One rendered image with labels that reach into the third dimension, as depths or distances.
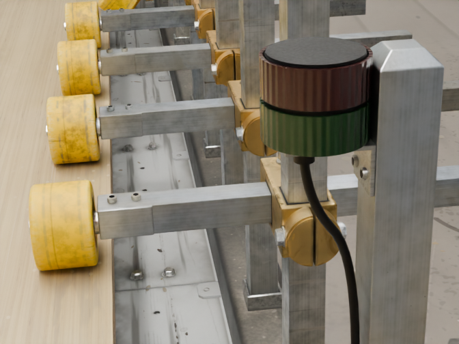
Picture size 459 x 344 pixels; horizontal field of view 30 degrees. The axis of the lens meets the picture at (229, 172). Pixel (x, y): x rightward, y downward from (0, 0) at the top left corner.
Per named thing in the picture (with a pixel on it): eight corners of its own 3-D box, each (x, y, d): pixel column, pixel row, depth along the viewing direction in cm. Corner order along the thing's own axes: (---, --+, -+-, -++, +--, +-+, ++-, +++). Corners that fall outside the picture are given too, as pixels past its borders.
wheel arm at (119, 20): (360, 11, 155) (361, -10, 153) (366, 16, 151) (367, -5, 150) (81, 29, 149) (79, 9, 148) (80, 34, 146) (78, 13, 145)
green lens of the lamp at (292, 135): (353, 112, 50) (354, 76, 49) (383, 151, 45) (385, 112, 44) (252, 121, 50) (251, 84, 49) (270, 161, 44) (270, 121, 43)
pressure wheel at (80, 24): (100, 41, 143) (102, 52, 151) (96, -6, 144) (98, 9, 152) (63, 43, 143) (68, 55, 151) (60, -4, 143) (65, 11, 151)
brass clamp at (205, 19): (223, 20, 155) (221, -8, 153) (233, 40, 143) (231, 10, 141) (188, 22, 155) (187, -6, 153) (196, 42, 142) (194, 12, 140)
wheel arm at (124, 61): (404, 48, 132) (406, 25, 131) (412, 54, 129) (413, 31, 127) (77, 72, 127) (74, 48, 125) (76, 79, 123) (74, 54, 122)
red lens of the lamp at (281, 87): (354, 72, 49) (355, 34, 48) (385, 106, 44) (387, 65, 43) (251, 79, 49) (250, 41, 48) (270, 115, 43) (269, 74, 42)
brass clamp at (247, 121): (271, 115, 110) (270, 76, 108) (291, 155, 98) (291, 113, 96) (223, 118, 109) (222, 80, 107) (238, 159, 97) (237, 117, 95)
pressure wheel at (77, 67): (94, 27, 124) (97, 69, 119) (99, 64, 130) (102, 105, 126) (52, 30, 123) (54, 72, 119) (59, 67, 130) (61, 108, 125)
